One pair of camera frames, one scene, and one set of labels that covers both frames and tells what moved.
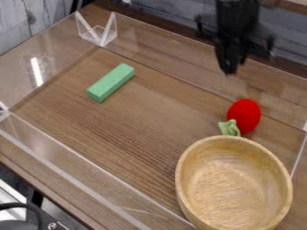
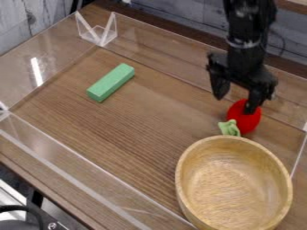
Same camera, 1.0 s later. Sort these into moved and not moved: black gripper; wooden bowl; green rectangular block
Moved: black gripper
Not moved: wooden bowl; green rectangular block
